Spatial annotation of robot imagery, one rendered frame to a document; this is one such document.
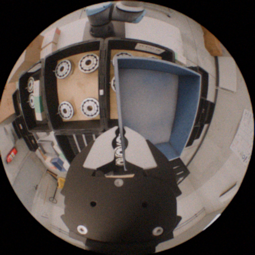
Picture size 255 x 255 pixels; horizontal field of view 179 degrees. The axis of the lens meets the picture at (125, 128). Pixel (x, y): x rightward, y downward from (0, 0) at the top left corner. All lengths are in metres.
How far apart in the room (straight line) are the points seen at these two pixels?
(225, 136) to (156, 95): 2.94
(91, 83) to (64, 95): 0.17
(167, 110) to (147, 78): 0.09
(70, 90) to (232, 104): 3.16
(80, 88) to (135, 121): 0.34
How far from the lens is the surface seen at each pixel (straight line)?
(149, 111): 0.19
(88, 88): 0.43
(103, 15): 0.49
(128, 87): 0.16
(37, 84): 0.57
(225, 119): 3.01
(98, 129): 0.36
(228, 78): 3.01
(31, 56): 0.84
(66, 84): 0.49
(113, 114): 0.43
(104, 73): 0.32
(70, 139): 0.60
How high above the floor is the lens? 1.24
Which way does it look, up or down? 60 degrees down
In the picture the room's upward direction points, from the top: 165 degrees clockwise
